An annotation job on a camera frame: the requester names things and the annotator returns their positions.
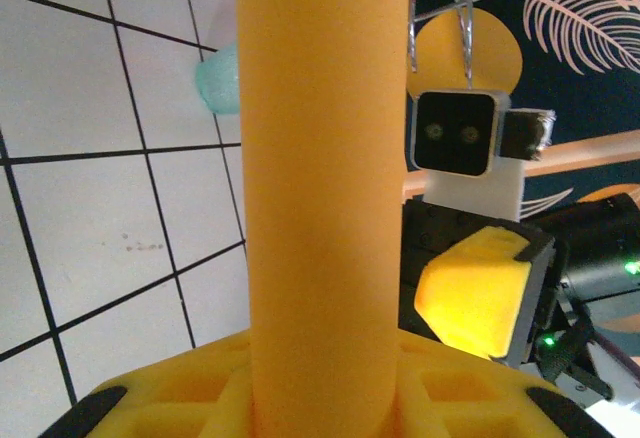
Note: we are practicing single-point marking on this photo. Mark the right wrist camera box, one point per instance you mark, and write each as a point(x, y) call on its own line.
point(455, 133)

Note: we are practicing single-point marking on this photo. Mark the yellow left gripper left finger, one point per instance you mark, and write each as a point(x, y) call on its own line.
point(175, 398)

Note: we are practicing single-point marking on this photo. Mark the orange square paper sheet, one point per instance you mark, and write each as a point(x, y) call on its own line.
point(320, 183)

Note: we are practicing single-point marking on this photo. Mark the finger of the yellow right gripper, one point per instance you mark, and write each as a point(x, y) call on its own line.
point(470, 298)

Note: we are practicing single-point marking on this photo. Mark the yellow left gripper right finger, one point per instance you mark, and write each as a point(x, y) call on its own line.
point(450, 398)

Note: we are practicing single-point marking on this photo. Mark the frosted teal plastic cup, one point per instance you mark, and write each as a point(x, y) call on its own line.
point(220, 83)

